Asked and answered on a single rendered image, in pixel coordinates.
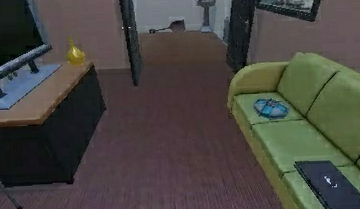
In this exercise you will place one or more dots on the grey pedestal sink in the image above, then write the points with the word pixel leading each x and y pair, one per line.
pixel 206 11

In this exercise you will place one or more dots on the black laptop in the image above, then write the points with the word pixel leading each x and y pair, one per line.
pixel 331 185

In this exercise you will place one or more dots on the grey tripod leg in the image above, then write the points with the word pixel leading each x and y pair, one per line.
pixel 6 192

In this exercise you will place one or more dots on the black wooden-top television cabinet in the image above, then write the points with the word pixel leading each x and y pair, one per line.
pixel 49 130

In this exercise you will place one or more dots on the black television set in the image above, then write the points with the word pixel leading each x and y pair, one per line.
pixel 9 38

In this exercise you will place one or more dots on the grey toilet plunger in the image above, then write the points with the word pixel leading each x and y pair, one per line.
pixel 172 26

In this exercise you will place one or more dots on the black framed picture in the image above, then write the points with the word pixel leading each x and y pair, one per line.
pixel 289 0

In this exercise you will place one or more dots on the green sofa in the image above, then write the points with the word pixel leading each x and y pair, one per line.
pixel 321 97

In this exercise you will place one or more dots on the blue round cushion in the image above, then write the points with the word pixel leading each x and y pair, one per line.
pixel 270 108

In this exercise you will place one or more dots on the yellow vase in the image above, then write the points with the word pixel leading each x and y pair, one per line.
pixel 75 55

